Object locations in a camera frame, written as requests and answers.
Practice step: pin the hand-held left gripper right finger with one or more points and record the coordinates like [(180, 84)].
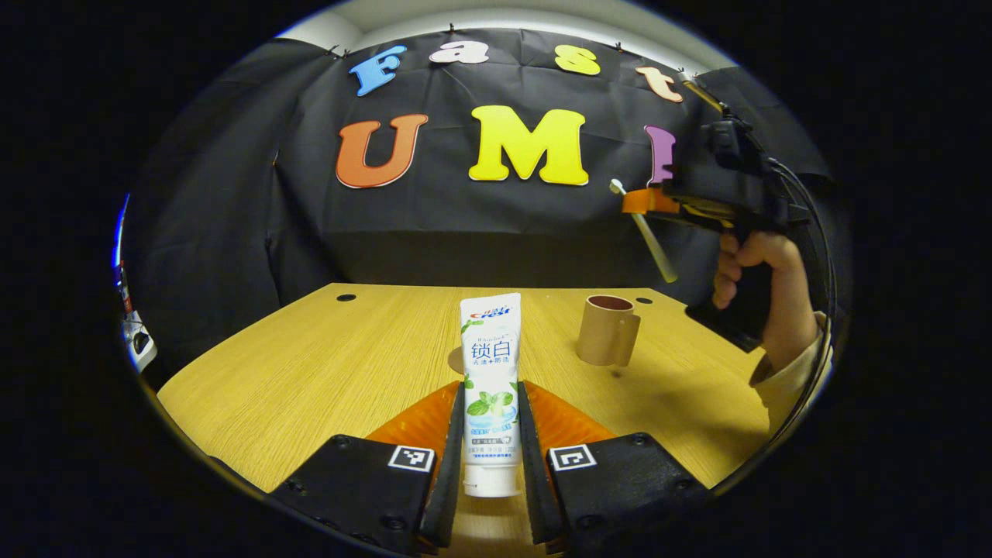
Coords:
[(531, 480)]

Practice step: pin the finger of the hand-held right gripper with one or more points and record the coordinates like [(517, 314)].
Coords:
[(647, 201)]

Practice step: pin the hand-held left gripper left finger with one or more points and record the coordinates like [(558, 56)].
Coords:
[(452, 465)]

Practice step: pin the white toothbrush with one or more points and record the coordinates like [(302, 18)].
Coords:
[(655, 248)]

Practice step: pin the white toothpaste tube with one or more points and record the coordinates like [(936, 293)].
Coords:
[(490, 364)]

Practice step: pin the beige cup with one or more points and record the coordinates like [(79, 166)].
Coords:
[(604, 333)]

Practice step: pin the wooden desktop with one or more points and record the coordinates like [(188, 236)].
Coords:
[(325, 364)]

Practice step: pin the white power strip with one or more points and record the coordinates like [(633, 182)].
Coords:
[(139, 341)]

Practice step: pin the lit screen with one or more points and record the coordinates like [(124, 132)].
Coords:
[(118, 232)]

